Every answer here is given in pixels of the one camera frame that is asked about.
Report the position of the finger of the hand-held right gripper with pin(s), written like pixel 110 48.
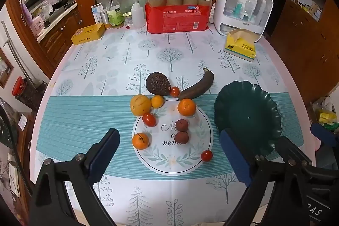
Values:
pixel 325 134

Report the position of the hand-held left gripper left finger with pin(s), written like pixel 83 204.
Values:
pixel 102 157

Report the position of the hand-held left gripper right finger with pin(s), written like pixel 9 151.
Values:
pixel 235 157

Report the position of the dark green scalloped plate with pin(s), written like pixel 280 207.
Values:
pixel 247 109

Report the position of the large yellow orange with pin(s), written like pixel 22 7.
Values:
pixel 140 105

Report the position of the overripe dark banana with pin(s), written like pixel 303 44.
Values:
pixel 198 87

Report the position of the cherry tomato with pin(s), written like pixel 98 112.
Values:
pixel 174 91
pixel 149 119
pixel 206 155

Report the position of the dark brown avocado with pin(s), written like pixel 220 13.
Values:
pixel 158 83

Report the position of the yellow plastic bag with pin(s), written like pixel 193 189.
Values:
pixel 327 117

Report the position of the orange mandarin with stem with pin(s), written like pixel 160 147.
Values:
pixel 140 141

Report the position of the red lychee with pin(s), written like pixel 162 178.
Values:
pixel 182 125
pixel 182 137

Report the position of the round white printed placemat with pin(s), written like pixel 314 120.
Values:
pixel 172 159

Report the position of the small yellow orange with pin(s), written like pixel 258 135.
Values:
pixel 157 101

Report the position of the tree print tablecloth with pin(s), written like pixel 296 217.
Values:
pixel 106 64

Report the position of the yellow tissue pack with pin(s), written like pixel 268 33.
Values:
pixel 239 47

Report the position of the red container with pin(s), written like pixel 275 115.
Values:
pixel 18 85

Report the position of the yellow cardboard box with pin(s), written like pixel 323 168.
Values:
pixel 87 34

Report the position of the wooden kitchen cabinet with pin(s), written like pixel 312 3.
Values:
pixel 59 38

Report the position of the metal can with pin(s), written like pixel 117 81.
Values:
pixel 105 20

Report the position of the small glass jar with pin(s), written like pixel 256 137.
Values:
pixel 127 20

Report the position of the glass bottle green label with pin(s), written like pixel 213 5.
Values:
pixel 115 15

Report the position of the white and blue carton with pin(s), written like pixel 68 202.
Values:
pixel 97 13

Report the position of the white squeeze bottle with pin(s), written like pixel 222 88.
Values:
pixel 137 15

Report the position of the white storage box clear lid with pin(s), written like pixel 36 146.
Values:
pixel 241 6

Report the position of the red pack of paper cups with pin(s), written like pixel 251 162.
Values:
pixel 176 18

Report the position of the black wok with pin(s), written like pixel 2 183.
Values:
pixel 62 2

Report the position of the wooden picture frame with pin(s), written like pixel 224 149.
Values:
pixel 4 68

